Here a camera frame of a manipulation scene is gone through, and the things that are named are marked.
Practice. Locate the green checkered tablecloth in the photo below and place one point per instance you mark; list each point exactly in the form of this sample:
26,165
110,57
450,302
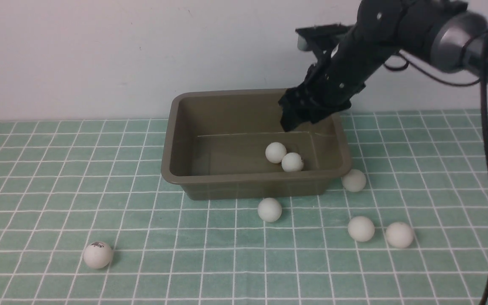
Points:
66,184

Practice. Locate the brown plastic bin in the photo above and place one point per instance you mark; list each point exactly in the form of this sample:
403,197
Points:
215,147

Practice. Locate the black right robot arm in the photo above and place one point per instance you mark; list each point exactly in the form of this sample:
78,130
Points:
442,33

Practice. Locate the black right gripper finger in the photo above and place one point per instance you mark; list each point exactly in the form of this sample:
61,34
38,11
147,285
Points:
318,113
294,110

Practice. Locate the white logo ping-pong ball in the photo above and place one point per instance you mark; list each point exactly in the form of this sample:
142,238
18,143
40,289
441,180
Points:
97,255
292,162

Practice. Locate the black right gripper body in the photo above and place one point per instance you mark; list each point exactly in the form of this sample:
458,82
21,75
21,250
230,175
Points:
342,72

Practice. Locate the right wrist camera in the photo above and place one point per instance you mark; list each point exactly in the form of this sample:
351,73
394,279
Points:
321,37

